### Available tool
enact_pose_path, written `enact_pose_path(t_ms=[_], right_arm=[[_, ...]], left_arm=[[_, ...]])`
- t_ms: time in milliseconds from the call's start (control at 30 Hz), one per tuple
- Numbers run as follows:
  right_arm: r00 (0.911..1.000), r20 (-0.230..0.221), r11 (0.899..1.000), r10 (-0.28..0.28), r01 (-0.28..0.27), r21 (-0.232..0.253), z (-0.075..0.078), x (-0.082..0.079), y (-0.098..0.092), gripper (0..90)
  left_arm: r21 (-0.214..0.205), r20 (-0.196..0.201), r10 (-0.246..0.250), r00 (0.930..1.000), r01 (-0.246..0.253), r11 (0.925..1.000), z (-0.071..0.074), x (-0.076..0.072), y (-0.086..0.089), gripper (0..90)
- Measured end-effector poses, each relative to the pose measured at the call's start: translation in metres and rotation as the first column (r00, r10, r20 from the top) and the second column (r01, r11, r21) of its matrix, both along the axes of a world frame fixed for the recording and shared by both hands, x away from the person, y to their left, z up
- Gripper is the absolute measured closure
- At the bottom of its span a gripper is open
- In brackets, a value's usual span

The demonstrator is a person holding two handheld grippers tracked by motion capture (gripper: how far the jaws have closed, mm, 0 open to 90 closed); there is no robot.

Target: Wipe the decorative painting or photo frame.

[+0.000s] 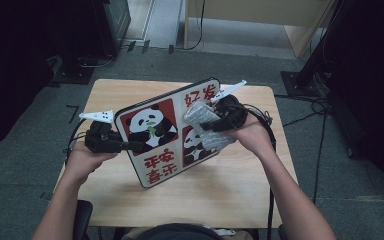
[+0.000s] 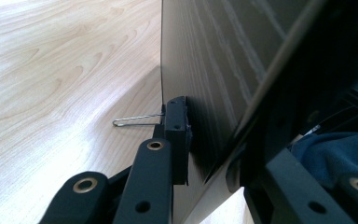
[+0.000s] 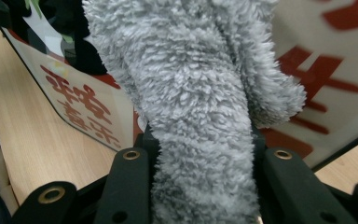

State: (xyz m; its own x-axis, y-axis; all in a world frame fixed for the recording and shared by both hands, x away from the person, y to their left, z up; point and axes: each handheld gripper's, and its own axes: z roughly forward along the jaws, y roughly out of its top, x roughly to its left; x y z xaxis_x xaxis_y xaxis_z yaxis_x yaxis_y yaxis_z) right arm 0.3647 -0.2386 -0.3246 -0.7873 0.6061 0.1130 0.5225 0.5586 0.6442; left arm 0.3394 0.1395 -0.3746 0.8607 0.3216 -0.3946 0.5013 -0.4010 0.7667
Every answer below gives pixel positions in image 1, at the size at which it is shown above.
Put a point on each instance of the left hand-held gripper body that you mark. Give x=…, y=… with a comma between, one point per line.
x=101, y=140

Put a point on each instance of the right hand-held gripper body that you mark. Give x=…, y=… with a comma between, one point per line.
x=231, y=111

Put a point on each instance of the grey fluffy cloth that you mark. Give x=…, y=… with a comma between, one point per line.
x=201, y=116

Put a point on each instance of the panda print board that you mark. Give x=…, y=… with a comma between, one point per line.
x=156, y=146

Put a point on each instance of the person's left hand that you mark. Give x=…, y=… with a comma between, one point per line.
x=81, y=161

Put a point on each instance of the person's right hand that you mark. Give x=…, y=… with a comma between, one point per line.
x=255, y=136

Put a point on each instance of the black flat stand base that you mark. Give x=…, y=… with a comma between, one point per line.
x=75, y=75

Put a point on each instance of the black chair armrest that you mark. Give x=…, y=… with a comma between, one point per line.
x=282, y=233
x=81, y=218

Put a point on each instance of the black metal stand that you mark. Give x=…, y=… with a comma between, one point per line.
x=313, y=63

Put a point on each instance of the blue jeans leg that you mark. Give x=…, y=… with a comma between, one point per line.
x=180, y=233

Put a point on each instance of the small white item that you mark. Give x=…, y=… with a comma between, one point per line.
x=223, y=231

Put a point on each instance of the light wooden furniture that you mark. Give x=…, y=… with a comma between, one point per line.
x=273, y=13

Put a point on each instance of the black cabinet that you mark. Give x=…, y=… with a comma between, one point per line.
x=111, y=23

